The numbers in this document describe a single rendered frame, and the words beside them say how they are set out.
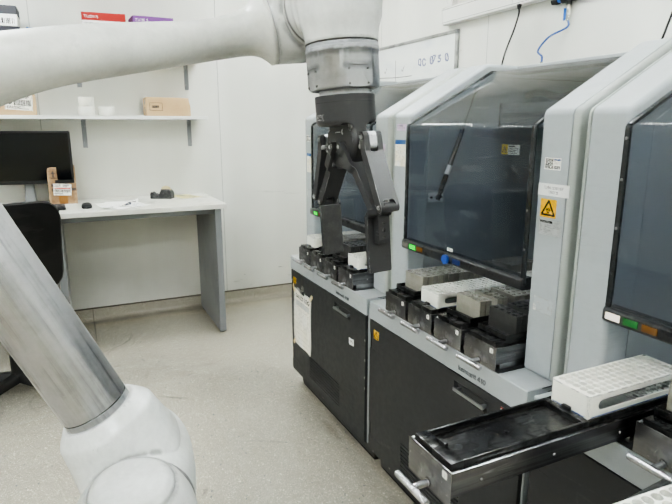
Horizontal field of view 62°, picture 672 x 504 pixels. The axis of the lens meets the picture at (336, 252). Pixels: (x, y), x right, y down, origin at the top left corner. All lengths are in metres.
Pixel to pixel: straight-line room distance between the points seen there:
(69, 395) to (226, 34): 0.55
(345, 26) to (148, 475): 0.59
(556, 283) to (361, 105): 0.96
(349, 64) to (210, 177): 3.74
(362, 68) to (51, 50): 0.33
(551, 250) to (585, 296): 0.15
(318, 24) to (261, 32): 0.15
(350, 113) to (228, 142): 3.74
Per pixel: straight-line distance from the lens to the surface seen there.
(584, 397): 1.27
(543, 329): 1.58
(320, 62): 0.68
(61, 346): 0.87
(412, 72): 4.04
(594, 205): 1.42
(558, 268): 1.51
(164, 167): 4.31
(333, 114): 0.68
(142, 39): 0.73
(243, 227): 4.49
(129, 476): 0.79
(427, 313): 1.83
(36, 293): 0.86
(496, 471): 1.13
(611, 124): 1.40
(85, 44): 0.69
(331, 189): 0.77
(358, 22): 0.69
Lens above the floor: 1.40
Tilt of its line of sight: 13 degrees down
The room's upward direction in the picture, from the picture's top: straight up
